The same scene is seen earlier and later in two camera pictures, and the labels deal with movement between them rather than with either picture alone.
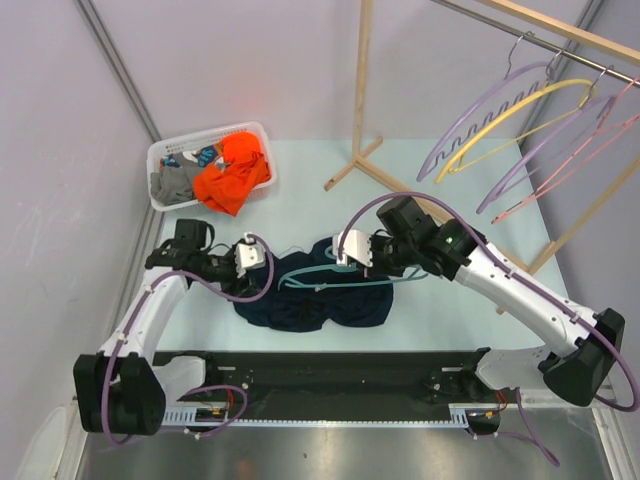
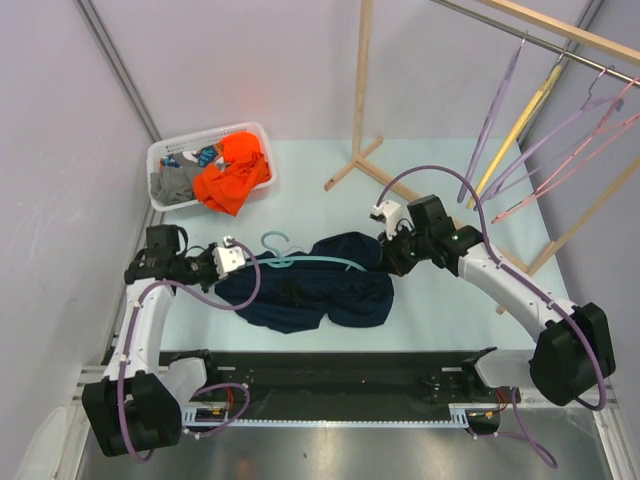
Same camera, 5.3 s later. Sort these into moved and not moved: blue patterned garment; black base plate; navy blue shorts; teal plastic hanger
Moved: teal plastic hanger
Not moved: navy blue shorts; black base plate; blue patterned garment
